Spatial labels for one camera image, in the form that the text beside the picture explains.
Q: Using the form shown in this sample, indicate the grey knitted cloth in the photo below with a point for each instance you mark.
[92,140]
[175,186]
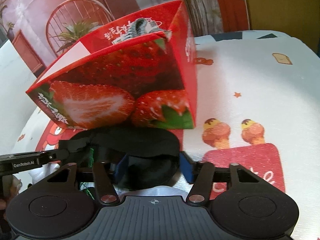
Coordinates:
[142,26]

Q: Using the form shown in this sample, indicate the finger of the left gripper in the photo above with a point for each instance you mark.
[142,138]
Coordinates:
[19,162]

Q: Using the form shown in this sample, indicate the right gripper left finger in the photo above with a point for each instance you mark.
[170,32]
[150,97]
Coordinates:
[105,175]

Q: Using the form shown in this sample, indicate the person's left hand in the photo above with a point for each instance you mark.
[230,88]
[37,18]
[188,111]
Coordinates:
[10,187]

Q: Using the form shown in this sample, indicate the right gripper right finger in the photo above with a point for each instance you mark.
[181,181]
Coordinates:
[200,175]

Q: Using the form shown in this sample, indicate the printed room scene backdrop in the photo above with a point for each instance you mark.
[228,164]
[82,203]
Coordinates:
[42,30]

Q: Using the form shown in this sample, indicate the red strawberry cardboard box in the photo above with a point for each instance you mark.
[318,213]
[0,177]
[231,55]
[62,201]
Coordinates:
[148,80]

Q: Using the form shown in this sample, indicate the cartoon bear table mat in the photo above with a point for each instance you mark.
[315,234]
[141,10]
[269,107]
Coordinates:
[258,104]

